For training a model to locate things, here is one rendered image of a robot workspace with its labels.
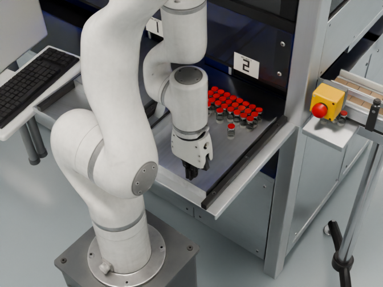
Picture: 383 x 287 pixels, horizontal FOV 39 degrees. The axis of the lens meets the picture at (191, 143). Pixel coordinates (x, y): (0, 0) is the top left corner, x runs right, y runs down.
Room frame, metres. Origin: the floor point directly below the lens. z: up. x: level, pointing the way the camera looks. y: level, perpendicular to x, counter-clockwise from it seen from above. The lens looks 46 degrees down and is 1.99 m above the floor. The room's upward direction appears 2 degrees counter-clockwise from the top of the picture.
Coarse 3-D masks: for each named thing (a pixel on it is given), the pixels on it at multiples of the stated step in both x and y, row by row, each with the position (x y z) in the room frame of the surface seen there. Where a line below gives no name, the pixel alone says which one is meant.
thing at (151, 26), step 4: (152, 20) 1.44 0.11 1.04; (156, 20) 1.43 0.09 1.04; (160, 20) 1.42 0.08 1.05; (148, 24) 1.45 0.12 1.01; (152, 24) 1.44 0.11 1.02; (156, 24) 1.43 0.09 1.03; (160, 24) 1.42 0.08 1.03; (148, 28) 1.46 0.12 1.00; (152, 28) 1.44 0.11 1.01; (156, 28) 1.43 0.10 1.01; (160, 28) 1.42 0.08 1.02; (156, 32) 1.43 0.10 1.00; (160, 32) 1.42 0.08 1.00
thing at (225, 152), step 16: (160, 128) 1.11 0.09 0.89; (224, 128) 1.11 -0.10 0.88; (240, 128) 1.10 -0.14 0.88; (256, 128) 1.10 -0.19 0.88; (160, 144) 1.05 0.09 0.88; (224, 144) 1.04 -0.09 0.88; (240, 144) 1.04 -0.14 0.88; (160, 160) 0.99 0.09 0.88; (176, 160) 0.99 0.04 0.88; (208, 160) 0.98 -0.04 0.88; (224, 160) 0.98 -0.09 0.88; (240, 160) 0.97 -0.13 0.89; (176, 176) 0.91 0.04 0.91; (208, 176) 0.93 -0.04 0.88; (224, 176) 0.91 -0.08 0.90; (208, 192) 0.86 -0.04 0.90
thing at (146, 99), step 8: (144, 32) 1.57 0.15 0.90; (144, 40) 1.56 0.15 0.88; (152, 40) 1.55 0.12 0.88; (144, 48) 1.51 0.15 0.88; (144, 56) 1.46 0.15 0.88; (176, 64) 1.41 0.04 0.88; (184, 64) 1.41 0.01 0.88; (192, 64) 1.37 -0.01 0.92; (200, 64) 1.40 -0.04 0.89; (80, 80) 1.33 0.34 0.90; (80, 88) 1.30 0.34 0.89; (144, 88) 1.30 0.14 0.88; (144, 96) 1.26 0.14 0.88; (144, 104) 1.19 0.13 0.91
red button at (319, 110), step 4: (316, 104) 1.05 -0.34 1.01; (320, 104) 1.05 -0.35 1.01; (312, 108) 1.05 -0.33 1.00; (316, 108) 1.04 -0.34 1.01; (320, 108) 1.04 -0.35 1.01; (324, 108) 1.04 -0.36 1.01; (312, 112) 1.04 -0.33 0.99; (316, 112) 1.04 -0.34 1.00; (320, 112) 1.03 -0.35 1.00; (324, 112) 1.03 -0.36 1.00; (316, 116) 1.03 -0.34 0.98; (320, 116) 1.03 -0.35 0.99
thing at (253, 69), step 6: (234, 54) 1.25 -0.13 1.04; (240, 54) 1.23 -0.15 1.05; (234, 60) 1.25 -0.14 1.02; (240, 60) 1.23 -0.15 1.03; (252, 60) 1.21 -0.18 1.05; (234, 66) 1.24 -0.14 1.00; (240, 66) 1.23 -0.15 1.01; (252, 66) 1.21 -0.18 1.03; (258, 66) 1.19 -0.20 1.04; (246, 72) 1.22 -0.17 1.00; (252, 72) 1.20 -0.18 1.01; (258, 72) 1.19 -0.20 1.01
